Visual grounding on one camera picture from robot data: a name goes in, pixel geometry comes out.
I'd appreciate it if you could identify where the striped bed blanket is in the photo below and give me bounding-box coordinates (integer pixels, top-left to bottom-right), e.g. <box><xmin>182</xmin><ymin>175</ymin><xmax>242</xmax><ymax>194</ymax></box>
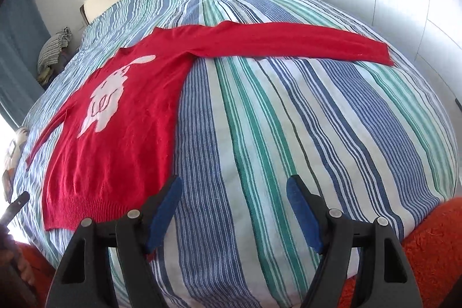
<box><xmin>12</xmin><ymin>0</ymin><xmax>457</xmax><ymax>308</ymax></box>

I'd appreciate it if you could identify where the white patterned pillow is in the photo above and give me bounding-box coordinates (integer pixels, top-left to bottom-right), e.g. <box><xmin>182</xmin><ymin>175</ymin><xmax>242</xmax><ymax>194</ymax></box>
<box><xmin>2</xmin><ymin>126</ymin><xmax>29</xmax><ymax>182</ymax></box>

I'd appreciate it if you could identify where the teal curtain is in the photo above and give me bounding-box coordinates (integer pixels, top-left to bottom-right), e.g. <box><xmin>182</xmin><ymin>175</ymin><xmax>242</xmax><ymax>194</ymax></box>
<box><xmin>0</xmin><ymin>0</ymin><xmax>51</xmax><ymax>114</ymax></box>

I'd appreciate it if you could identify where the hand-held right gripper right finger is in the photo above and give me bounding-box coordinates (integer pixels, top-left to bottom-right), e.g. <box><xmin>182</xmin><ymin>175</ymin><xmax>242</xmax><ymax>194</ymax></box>
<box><xmin>286</xmin><ymin>175</ymin><xmax>424</xmax><ymax>308</ymax></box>

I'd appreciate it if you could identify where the checkered cloth bundle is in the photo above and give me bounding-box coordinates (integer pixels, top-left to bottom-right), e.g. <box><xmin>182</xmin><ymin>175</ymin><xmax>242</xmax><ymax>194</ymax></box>
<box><xmin>38</xmin><ymin>27</ymin><xmax>73</xmax><ymax>82</ymax></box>

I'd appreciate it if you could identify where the orange fuzzy rug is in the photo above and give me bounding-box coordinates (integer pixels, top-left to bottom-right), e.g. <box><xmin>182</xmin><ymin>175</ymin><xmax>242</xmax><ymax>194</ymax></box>
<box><xmin>339</xmin><ymin>198</ymin><xmax>462</xmax><ymax>308</ymax></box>

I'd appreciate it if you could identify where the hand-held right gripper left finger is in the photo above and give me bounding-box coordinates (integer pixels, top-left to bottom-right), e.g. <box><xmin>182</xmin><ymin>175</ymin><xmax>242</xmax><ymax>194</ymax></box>
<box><xmin>45</xmin><ymin>175</ymin><xmax>183</xmax><ymax>308</ymax></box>

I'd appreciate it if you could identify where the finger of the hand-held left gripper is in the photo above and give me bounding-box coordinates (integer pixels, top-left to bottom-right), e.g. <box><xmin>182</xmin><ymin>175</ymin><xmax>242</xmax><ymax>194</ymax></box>
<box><xmin>0</xmin><ymin>191</ymin><xmax>30</xmax><ymax>226</ymax></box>

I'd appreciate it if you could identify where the red sweater with white print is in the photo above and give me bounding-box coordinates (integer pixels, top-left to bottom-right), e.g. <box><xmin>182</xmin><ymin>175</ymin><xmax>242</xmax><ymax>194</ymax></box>
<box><xmin>26</xmin><ymin>20</ymin><xmax>393</xmax><ymax>231</ymax></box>

